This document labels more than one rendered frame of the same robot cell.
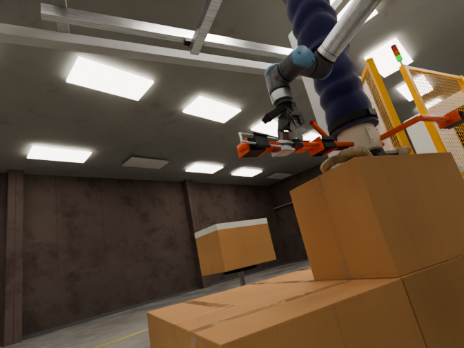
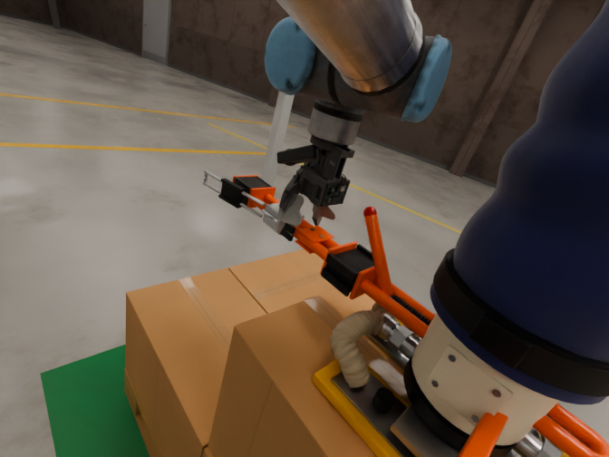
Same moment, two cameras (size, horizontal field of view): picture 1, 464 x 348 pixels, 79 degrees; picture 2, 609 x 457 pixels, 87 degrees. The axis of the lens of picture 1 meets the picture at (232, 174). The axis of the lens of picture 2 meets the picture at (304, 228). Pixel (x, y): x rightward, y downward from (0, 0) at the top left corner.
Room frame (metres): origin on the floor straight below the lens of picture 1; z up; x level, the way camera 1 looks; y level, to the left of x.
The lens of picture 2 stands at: (0.85, -0.85, 1.39)
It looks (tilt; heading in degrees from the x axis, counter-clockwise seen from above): 27 degrees down; 70
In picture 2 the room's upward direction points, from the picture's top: 17 degrees clockwise
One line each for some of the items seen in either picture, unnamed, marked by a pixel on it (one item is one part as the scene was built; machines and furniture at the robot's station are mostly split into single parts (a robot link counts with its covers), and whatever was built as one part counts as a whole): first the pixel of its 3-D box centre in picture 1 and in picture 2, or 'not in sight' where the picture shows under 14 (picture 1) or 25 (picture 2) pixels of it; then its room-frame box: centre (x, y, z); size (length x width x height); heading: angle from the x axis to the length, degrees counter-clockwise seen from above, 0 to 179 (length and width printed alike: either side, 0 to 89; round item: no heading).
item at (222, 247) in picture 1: (235, 246); not in sight; (2.76, 0.12, 0.82); 0.60 x 0.40 x 0.40; 129
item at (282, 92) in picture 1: (281, 99); (334, 128); (1.06, -0.28, 1.30); 0.10 x 0.09 x 0.05; 28
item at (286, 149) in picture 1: (282, 148); (283, 218); (1.03, -0.21, 1.07); 0.07 x 0.07 x 0.04; 30
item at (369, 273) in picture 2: (321, 146); (352, 268); (1.13, -0.40, 1.07); 0.10 x 0.08 x 0.06; 30
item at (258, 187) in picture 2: (251, 148); (253, 190); (0.97, -0.09, 1.07); 0.08 x 0.07 x 0.05; 120
